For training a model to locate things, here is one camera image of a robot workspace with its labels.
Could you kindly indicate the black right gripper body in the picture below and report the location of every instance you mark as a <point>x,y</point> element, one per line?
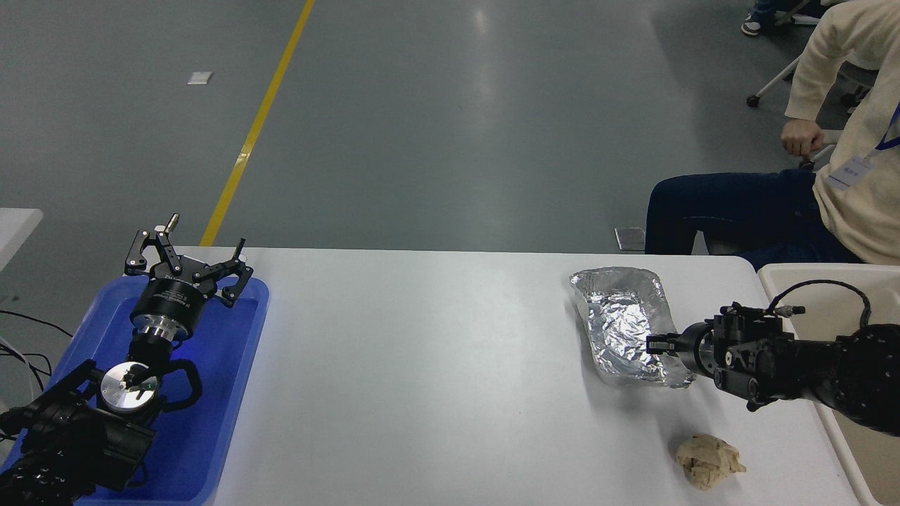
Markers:
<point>815,369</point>

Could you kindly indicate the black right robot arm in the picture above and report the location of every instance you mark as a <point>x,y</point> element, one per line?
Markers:
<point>872,379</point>

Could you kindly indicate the white office chair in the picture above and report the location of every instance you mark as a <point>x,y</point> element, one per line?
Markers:
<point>773,83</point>

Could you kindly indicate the person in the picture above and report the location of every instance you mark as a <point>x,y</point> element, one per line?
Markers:
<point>738,211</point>
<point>754,24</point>

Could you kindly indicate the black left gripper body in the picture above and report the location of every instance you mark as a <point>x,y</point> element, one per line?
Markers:
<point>169,299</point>

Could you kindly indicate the metal floor plate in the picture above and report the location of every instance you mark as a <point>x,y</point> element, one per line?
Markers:
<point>629,239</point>

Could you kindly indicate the large pale plastic bin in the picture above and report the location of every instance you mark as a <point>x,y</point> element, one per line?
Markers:
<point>808,281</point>

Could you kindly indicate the person's hand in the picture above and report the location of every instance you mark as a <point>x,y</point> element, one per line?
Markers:
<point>801,137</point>

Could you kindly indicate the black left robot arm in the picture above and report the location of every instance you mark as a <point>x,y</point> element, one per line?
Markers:
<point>70,443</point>

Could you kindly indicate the silver foil tray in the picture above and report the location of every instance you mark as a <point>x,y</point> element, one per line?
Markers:
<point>622,323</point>

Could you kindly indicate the crumpled tan paper ball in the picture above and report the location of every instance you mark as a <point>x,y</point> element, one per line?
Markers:
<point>706,460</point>

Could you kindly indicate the blue plastic tray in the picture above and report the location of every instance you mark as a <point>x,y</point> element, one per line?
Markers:
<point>225,365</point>

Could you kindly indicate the small white table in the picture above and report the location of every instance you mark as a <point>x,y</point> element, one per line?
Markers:
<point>15,232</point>

